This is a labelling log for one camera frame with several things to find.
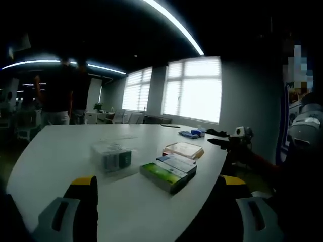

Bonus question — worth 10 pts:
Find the clear storage area container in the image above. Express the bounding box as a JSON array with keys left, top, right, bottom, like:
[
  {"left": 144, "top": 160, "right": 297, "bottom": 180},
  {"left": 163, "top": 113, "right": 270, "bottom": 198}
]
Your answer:
[{"left": 90, "top": 141, "right": 139, "bottom": 177}]

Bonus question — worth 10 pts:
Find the white chair armrest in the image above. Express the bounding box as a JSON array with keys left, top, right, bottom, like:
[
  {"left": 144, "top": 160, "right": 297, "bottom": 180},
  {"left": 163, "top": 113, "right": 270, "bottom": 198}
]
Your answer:
[{"left": 252, "top": 190, "right": 275, "bottom": 200}]

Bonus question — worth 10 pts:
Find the narrow blinds window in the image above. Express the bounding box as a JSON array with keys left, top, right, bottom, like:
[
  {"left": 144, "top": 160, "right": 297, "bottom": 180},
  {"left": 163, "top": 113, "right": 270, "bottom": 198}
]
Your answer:
[{"left": 122, "top": 67, "right": 153, "bottom": 111}]

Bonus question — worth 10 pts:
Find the long curved ceiling light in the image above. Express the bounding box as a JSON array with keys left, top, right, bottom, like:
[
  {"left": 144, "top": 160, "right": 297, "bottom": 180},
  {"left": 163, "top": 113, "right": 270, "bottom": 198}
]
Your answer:
[{"left": 142, "top": 0, "right": 205, "bottom": 56}]

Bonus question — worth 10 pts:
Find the wide blinds window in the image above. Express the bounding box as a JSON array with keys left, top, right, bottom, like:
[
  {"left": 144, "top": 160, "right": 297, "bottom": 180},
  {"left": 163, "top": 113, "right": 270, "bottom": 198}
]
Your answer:
[{"left": 163, "top": 56, "right": 223, "bottom": 124}]

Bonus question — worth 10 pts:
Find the white cabinet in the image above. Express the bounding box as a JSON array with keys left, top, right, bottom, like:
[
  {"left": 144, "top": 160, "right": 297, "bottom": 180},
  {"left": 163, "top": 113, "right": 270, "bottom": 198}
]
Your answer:
[{"left": 85, "top": 110, "right": 115, "bottom": 125}]

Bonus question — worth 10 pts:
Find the blue packet on table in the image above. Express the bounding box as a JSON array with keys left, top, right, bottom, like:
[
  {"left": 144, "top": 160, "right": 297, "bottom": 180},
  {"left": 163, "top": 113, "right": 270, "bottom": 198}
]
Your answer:
[{"left": 178, "top": 130, "right": 199, "bottom": 139}]

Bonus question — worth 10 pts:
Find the ceiling air vent panel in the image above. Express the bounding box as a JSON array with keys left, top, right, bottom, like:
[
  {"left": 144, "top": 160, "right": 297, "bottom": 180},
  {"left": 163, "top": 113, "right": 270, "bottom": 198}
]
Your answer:
[{"left": 7, "top": 33, "right": 33, "bottom": 53}]

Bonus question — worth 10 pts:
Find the white mesh chair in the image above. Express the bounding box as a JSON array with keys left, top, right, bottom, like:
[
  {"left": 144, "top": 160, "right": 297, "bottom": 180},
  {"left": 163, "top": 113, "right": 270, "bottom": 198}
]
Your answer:
[
  {"left": 113, "top": 109, "right": 127, "bottom": 125},
  {"left": 128, "top": 112, "right": 145, "bottom": 125}
]

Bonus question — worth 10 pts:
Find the white office chair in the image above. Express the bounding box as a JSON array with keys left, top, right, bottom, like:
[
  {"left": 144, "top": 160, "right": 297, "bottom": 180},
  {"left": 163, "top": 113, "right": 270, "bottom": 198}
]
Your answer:
[{"left": 15, "top": 110, "right": 41, "bottom": 141}]

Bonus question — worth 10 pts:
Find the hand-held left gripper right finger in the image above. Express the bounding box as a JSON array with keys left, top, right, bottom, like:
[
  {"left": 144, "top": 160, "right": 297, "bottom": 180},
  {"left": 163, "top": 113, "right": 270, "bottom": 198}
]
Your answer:
[{"left": 218, "top": 175, "right": 285, "bottom": 242}]

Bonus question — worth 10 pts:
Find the blue white medicine box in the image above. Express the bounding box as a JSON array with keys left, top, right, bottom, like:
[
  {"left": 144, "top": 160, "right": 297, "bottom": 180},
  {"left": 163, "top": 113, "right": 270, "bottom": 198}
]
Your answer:
[{"left": 155, "top": 154, "right": 198, "bottom": 178}]

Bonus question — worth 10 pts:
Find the dark sofa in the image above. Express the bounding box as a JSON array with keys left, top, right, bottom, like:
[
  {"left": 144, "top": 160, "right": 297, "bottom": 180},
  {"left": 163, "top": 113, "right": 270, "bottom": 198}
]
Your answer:
[{"left": 143, "top": 115, "right": 174, "bottom": 125}]

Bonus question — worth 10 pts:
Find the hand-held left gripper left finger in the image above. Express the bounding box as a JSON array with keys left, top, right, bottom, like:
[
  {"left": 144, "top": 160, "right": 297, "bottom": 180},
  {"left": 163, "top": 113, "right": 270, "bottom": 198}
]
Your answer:
[{"left": 32, "top": 175, "right": 99, "bottom": 242}]

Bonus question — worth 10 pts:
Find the white chest device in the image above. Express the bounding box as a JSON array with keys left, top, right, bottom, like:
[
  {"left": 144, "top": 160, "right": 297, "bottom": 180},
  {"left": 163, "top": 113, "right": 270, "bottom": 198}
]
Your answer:
[{"left": 289, "top": 92, "right": 323, "bottom": 147}]

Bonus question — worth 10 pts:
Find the small blue white carton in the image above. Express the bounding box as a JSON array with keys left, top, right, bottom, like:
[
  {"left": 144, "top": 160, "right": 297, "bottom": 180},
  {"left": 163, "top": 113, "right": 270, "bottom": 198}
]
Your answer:
[{"left": 191, "top": 125, "right": 207, "bottom": 138}]

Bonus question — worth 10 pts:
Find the ceiling light strip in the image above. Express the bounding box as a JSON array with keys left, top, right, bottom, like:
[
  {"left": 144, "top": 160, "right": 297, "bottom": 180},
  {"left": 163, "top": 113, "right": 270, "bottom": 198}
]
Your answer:
[
  {"left": 1, "top": 59, "right": 62, "bottom": 70},
  {"left": 87, "top": 63, "right": 127, "bottom": 75}
]

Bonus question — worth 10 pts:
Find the black cloth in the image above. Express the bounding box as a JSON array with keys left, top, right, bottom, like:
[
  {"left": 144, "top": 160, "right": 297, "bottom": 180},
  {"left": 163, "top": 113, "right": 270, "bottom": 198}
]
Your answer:
[{"left": 205, "top": 128, "right": 230, "bottom": 137}]

